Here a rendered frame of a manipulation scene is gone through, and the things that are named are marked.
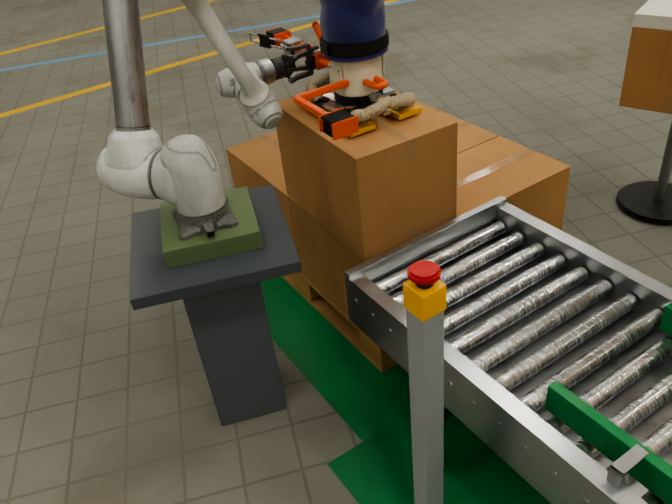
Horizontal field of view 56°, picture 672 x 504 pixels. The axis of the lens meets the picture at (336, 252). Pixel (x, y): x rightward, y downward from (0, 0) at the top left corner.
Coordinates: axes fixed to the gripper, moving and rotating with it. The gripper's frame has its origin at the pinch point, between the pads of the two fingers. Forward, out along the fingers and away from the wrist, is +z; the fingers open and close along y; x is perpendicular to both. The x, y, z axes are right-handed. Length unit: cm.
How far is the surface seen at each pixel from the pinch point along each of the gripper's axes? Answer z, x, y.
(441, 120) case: 15, 51, 14
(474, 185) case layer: 42, 39, 54
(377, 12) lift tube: 3.0, 35.0, -21.1
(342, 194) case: -21, 44, 32
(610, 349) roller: 10, 131, 54
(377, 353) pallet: -19, 54, 99
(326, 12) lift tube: -10.9, 27.3, -22.8
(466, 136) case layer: 68, 4, 54
